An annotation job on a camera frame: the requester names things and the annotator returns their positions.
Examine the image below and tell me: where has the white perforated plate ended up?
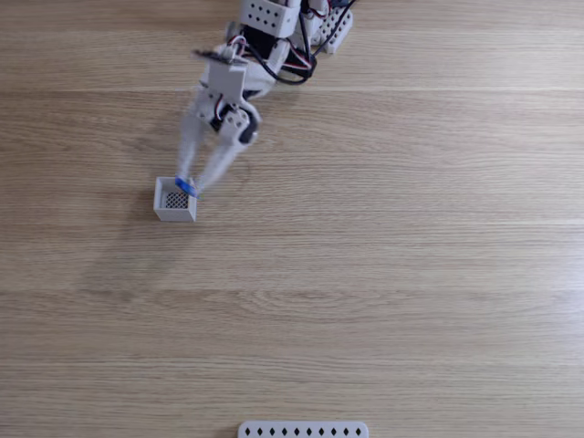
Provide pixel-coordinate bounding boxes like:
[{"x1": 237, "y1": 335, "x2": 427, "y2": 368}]
[{"x1": 237, "y1": 421, "x2": 369, "y2": 438}]

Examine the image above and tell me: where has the black cable bundle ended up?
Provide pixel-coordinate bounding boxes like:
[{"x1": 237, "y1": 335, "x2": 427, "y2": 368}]
[{"x1": 214, "y1": 0, "x2": 361, "y2": 133}]

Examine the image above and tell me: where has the blue clothes peg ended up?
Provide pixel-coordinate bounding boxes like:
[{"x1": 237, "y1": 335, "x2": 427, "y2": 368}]
[{"x1": 174, "y1": 176, "x2": 203, "y2": 201}]

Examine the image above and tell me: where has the small white lattice crate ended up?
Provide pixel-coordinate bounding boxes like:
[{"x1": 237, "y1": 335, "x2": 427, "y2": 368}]
[{"x1": 152, "y1": 176, "x2": 198, "y2": 224}]

